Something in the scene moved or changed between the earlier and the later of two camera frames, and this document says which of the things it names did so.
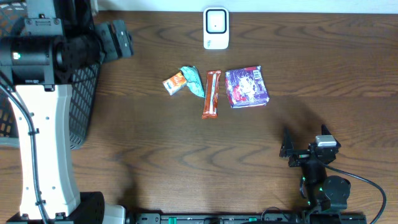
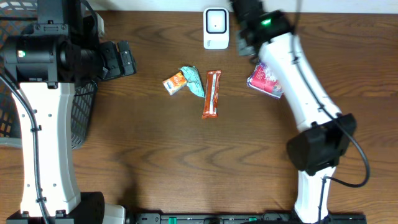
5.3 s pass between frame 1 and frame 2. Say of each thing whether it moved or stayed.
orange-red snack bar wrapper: stayed
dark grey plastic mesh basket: stayed
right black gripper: moved
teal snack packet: stayed
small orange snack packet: stayed
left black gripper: moved
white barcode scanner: stayed
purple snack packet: moved
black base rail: stayed
